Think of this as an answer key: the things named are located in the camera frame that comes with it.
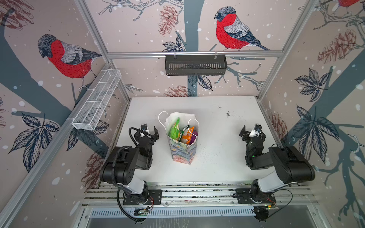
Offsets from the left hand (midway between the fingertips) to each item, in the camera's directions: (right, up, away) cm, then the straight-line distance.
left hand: (149, 125), depth 90 cm
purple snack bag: (+28, -4, -21) cm, 35 cm away
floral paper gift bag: (+22, -14, -13) cm, 30 cm away
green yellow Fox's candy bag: (+21, -4, -5) cm, 22 cm away
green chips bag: (+18, -2, -13) cm, 22 cm away
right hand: (+68, -1, -1) cm, 68 cm away
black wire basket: (+32, +43, +15) cm, 56 cm away
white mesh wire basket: (-27, +16, -11) cm, 33 cm away
